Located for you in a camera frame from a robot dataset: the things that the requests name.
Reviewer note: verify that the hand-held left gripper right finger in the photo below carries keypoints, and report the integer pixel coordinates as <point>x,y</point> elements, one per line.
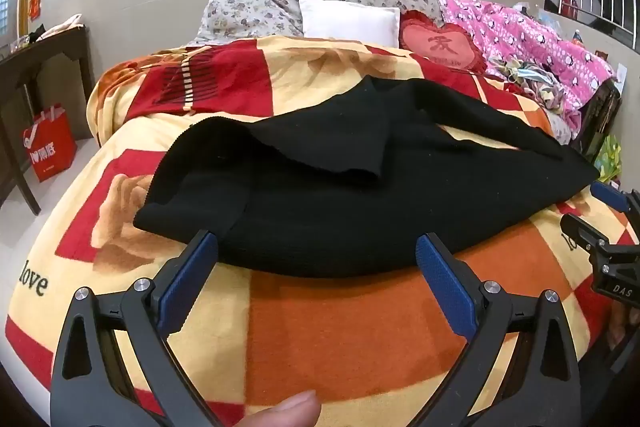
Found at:
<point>445,287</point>

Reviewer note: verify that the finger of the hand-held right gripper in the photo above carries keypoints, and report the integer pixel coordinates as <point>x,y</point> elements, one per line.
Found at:
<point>582,232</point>
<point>607,194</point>

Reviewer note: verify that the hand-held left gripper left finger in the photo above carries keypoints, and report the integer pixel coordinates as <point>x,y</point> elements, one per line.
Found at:
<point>185,287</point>

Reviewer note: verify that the black knit sweater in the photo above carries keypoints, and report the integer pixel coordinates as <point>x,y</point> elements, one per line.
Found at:
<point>325,217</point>

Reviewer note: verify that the person's left hand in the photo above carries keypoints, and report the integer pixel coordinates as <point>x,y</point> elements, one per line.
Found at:
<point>287,412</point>

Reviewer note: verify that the green bag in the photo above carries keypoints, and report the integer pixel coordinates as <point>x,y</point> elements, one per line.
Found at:
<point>610,157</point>

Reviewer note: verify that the dark wooden bed end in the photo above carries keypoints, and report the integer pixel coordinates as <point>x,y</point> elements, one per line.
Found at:
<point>600,107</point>

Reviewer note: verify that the orange red printed blanket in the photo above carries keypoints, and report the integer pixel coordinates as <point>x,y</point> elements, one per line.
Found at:
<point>350,332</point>

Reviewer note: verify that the colourful crumpled cloth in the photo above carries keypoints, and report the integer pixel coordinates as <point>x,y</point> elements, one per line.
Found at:
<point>525,77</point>

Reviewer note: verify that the pink printed quilt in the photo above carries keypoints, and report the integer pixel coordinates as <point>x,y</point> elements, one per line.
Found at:
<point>525,37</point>

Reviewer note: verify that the red fire extinguisher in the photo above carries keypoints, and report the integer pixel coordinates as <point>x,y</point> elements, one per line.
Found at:
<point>568,7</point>

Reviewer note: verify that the red shopping bag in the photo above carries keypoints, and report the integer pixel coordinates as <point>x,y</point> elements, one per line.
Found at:
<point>50,142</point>

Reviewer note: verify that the red heart cushion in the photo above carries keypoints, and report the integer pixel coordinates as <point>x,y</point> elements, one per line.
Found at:
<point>437,44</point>

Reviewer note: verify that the dark wooden table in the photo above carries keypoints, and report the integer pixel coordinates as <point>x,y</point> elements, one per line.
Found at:
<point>55,52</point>

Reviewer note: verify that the floral quilt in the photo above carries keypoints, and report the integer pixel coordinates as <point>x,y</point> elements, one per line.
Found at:
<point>240,12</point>

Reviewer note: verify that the white pillow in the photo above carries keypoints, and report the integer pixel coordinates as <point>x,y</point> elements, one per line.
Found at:
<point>350,22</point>

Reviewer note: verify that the beige cloth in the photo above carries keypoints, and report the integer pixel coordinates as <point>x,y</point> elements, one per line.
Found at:
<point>62,27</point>

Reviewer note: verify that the red wall decoration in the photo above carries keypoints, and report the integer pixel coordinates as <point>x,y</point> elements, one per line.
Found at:
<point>35,2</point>

